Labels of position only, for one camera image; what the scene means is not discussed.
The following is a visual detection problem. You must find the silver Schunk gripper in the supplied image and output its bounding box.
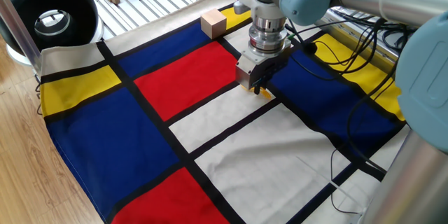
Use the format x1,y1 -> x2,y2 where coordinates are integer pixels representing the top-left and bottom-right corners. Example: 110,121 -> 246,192
234,41 -> 293,96

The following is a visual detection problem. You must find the yellow plastic bubble ring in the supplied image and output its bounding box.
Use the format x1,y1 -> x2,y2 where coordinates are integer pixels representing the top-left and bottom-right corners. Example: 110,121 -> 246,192
240,83 -> 274,100

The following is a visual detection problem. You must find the large wooden cube block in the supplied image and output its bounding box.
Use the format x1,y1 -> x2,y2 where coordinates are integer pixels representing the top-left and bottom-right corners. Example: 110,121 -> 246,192
199,8 -> 228,41

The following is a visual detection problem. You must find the Mondrian pattern colour cloth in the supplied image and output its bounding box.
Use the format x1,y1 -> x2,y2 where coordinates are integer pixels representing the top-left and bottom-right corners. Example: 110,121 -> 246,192
39,0 -> 412,224

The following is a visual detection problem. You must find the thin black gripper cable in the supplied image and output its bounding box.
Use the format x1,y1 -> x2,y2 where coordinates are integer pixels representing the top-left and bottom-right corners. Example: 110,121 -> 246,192
285,17 -> 400,215

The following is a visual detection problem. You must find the aluminium table edge rail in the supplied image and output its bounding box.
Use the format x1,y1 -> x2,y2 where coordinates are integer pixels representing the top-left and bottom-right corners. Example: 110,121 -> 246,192
314,8 -> 405,76

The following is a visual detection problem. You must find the black cable bundle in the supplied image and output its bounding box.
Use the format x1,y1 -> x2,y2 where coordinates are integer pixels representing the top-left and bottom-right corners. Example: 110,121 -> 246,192
328,6 -> 417,57

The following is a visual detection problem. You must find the black round ring fan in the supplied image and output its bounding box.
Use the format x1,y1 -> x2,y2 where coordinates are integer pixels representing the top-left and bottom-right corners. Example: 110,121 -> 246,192
0,0 -> 105,68

